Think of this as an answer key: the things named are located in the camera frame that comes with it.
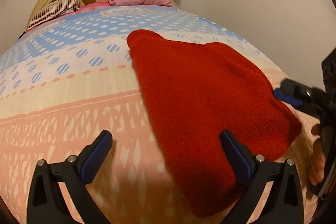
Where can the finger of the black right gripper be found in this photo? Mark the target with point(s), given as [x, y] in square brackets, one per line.
[278, 94]
[298, 90]

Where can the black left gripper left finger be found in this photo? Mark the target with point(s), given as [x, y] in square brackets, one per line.
[46, 203]

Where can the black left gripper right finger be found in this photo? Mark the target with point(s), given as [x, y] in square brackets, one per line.
[284, 203]

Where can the red knitted embroidered sweater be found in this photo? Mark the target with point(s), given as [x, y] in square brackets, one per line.
[192, 92]

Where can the person's right hand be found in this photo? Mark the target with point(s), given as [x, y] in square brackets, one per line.
[318, 159]

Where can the polka dot bedspread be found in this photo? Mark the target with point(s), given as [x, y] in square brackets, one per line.
[67, 80]

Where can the striped pillow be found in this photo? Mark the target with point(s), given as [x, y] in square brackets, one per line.
[52, 11]

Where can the pink bed sheet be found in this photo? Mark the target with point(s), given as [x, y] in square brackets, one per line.
[92, 7]

